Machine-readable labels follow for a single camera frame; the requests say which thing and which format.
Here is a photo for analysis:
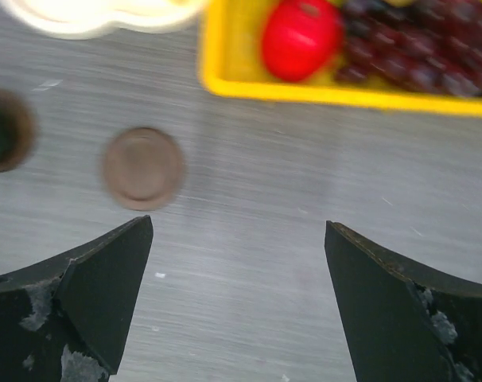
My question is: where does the yellow plastic fruit bin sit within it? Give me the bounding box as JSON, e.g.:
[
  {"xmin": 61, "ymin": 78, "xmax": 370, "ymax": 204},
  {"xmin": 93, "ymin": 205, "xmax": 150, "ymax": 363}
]
[{"xmin": 199, "ymin": 1, "xmax": 482, "ymax": 118}]

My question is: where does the red tomato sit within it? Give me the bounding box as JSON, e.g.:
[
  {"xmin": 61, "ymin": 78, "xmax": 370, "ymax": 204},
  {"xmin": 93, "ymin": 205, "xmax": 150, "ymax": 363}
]
[{"xmin": 260, "ymin": 0, "xmax": 344, "ymax": 82}]

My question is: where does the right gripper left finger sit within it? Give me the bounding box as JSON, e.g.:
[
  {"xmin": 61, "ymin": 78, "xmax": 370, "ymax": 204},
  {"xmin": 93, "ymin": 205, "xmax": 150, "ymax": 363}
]
[{"xmin": 0, "ymin": 216, "xmax": 153, "ymax": 381}]

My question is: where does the cream three-tier stand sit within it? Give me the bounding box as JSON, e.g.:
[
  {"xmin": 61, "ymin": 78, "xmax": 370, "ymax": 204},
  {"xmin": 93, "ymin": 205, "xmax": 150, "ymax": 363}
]
[{"xmin": 0, "ymin": 0, "xmax": 208, "ymax": 40}]

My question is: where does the wooden coaster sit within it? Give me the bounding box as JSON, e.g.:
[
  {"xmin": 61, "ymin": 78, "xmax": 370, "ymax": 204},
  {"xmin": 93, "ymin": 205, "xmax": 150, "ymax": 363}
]
[
  {"xmin": 102, "ymin": 127, "xmax": 185, "ymax": 211},
  {"xmin": 0, "ymin": 88, "xmax": 38, "ymax": 173}
]

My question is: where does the purple grape bunch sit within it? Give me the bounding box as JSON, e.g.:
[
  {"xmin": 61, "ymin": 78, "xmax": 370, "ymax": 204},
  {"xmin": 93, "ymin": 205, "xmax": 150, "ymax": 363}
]
[{"xmin": 334, "ymin": 1, "xmax": 482, "ymax": 97}]

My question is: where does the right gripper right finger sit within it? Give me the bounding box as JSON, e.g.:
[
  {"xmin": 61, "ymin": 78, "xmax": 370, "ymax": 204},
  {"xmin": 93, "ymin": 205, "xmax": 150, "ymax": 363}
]
[{"xmin": 325, "ymin": 221, "xmax": 482, "ymax": 381}]

